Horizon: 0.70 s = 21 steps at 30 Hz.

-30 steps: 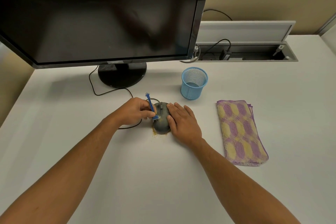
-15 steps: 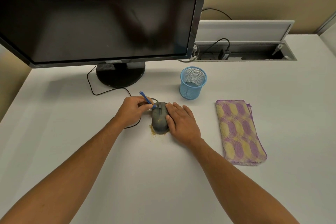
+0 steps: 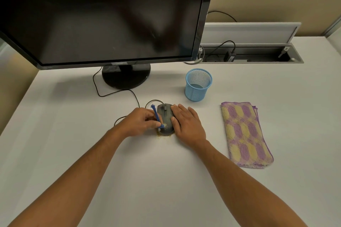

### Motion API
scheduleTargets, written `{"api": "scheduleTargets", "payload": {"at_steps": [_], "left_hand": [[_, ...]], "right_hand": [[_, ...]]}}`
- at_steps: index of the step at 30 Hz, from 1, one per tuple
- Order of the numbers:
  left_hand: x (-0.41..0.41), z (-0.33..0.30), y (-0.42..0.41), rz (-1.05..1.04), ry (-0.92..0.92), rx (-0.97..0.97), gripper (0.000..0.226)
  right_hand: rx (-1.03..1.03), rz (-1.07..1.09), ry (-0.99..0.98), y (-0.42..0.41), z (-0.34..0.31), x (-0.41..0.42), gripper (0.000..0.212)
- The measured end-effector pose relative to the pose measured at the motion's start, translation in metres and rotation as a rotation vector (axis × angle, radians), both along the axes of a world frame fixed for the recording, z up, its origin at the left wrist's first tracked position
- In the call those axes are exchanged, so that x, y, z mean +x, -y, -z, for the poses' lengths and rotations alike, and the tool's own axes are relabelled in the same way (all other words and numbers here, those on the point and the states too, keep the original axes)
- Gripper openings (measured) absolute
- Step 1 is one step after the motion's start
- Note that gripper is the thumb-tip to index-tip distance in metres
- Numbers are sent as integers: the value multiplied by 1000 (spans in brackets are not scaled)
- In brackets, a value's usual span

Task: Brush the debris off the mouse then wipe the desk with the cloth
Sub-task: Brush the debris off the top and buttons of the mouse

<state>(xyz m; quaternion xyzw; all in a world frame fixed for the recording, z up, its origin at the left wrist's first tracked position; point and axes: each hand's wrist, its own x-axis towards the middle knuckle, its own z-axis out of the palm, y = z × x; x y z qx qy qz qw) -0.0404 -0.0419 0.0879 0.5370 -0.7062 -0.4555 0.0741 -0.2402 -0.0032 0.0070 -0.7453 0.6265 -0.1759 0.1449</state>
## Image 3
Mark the person's left hand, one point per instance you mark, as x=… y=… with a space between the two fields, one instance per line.
x=134 y=123

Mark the person's right hand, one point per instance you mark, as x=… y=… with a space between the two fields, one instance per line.
x=189 y=128

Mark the person's right thumb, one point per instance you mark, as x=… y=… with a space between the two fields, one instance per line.
x=174 y=124

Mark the person's right middle finger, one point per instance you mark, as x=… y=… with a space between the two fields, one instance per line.
x=185 y=110

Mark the person's left thumb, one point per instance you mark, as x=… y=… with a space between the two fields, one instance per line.
x=151 y=123

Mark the small blue cleaning brush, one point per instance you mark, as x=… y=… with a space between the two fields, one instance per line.
x=157 y=116

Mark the dark grey computer mouse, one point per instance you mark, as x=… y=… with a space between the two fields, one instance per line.
x=166 y=116

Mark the person's left forearm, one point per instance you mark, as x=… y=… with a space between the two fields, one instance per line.
x=72 y=179

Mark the person's right forearm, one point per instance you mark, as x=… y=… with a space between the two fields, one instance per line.
x=247 y=192

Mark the pile of brown crumbs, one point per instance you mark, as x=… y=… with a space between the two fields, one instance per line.
x=158 y=134

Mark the blue mesh pen cup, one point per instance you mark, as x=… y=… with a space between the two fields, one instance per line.
x=195 y=89

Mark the black round monitor stand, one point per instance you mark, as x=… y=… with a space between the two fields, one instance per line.
x=125 y=76

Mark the purple yellow patterned towel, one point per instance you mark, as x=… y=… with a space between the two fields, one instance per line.
x=245 y=133

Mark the black power adapter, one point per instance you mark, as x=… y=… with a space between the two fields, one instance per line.
x=230 y=56

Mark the black computer monitor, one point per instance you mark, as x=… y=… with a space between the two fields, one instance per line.
x=106 y=14

